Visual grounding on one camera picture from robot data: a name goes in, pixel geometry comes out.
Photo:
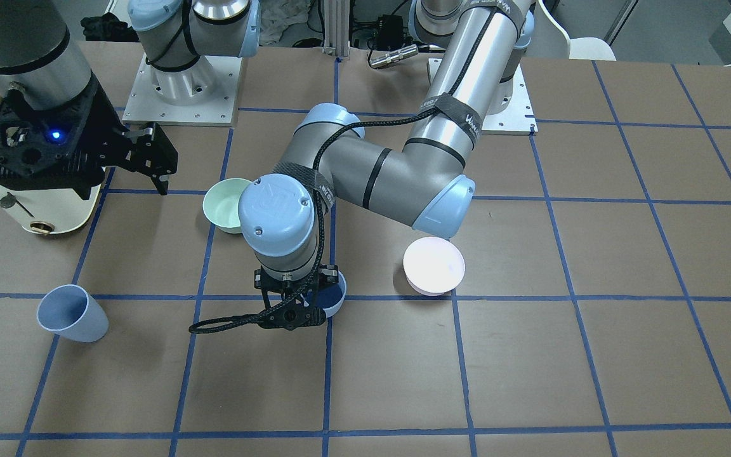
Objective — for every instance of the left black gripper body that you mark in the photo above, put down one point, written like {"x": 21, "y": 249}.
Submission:
{"x": 330, "y": 277}

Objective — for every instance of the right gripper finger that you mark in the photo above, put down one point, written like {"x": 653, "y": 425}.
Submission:
{"x": 161, "y": 184}

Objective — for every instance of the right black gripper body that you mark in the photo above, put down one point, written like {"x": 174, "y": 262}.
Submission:
{"x": 100, "y": 132}

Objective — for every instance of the blue cup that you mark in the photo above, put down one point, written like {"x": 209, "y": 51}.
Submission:
{"x": 71, "y": 312}
{"x": 333, "y": 289}

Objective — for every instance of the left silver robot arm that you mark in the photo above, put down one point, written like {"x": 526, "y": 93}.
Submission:
{"x": 409, "y": 170}

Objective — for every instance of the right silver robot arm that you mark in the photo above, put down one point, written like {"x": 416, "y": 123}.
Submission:
{"x": 38, "y": 52}

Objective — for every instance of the green bowl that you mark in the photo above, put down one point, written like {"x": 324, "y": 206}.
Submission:
{"x": 221, "y": 204}

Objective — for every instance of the cream toaster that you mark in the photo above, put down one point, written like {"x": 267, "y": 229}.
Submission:
{"x": 48, "y": 212}

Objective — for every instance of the pink bowl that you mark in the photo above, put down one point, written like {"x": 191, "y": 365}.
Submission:
{"x": 433, "y": 266}

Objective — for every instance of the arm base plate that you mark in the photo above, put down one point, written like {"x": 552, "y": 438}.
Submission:
{"x": 204, "y": 95}
{"x": 510, "y": 111}

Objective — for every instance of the aluminium frame post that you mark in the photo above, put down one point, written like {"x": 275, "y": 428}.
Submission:
{"x": 336, "y": 17}

